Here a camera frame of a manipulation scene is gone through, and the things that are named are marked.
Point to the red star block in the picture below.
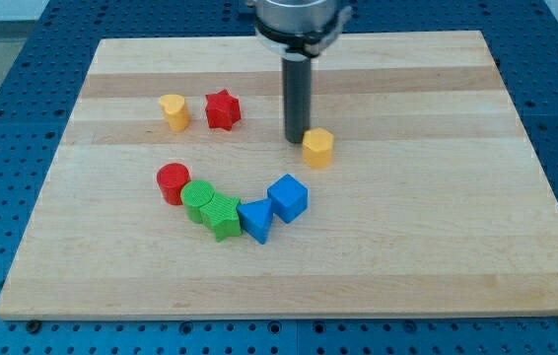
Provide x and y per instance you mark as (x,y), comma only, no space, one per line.
(222,110)

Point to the green cylinder block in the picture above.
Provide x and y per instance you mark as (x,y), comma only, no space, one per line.
(196,194)

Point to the yellow hexagon block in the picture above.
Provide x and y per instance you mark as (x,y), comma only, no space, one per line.
(317,148)

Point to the yellow heart block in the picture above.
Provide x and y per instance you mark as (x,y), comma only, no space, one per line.
(175,111)

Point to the blue cube block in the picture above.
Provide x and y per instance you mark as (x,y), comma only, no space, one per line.
(289,198)

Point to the red cylinder block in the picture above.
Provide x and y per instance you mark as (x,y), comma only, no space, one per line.
(171,179)

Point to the light wooden board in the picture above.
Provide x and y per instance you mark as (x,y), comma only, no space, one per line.
(434,206)

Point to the green star block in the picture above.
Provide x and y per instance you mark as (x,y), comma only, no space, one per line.
(220,215)

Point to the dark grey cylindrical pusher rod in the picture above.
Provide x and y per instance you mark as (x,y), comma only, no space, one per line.
(297,94)

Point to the blue triangle block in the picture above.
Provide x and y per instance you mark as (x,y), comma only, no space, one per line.
(256,219)

